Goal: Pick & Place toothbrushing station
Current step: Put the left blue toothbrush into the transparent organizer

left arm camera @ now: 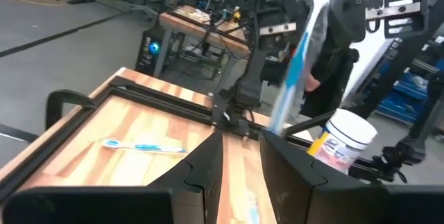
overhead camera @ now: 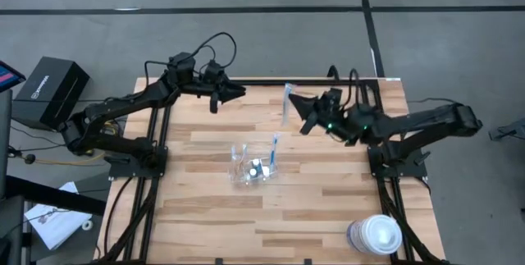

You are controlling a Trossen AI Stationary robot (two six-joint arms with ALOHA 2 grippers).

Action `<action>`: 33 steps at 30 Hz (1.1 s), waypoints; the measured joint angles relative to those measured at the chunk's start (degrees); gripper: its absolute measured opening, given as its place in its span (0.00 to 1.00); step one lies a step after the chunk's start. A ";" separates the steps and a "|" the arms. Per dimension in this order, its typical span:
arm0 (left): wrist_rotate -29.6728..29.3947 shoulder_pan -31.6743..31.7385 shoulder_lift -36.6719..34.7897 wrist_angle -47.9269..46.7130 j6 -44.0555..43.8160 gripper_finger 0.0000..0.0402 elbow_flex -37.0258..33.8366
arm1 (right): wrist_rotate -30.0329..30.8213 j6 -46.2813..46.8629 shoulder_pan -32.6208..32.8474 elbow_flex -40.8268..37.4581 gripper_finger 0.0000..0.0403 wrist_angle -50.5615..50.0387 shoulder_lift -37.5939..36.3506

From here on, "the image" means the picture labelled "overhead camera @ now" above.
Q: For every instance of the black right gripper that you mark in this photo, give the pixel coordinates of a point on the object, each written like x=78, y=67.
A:
x=334, y=117

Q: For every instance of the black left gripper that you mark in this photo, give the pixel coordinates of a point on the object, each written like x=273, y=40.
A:
x=197, y=88

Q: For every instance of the blue toothbrush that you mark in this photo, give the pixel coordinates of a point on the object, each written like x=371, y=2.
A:
x=274, y=150
x=287, y=109

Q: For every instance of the teal mouthwash bottle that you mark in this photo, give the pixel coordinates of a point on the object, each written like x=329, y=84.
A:
x=253, y=172
x=256, y=162

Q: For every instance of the clear acrylic organizer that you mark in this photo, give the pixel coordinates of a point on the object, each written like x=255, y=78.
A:
x=242, y=176

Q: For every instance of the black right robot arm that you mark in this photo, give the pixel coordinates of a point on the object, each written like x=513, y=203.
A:
x=430, y=119

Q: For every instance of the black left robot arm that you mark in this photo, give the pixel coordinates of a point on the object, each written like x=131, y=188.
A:
x=123, y=105

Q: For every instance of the black cardboard box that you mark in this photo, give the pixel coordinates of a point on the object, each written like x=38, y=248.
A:
x=49, y=88

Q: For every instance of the white tape roll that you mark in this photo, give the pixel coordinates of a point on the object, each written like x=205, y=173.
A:
x=83, y=225

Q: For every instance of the black round plug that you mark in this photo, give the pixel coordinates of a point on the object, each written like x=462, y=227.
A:
x=29, y=158

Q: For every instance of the black desk stand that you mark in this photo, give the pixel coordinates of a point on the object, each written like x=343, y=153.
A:
x=41, y=193

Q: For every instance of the white paper sheets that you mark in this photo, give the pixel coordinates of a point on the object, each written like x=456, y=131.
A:
x=53, y=224

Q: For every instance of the tablet with coloured screen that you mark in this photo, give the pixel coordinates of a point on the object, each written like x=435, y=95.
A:
x=8, y=76

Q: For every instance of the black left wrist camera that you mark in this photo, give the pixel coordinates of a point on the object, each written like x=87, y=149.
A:
x=213, y=72

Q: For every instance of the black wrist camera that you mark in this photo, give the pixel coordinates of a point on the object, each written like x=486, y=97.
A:
x=333, y=97
x=213, y=72

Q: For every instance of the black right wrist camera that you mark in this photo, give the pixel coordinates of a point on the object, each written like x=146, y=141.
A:
x=333, y=97

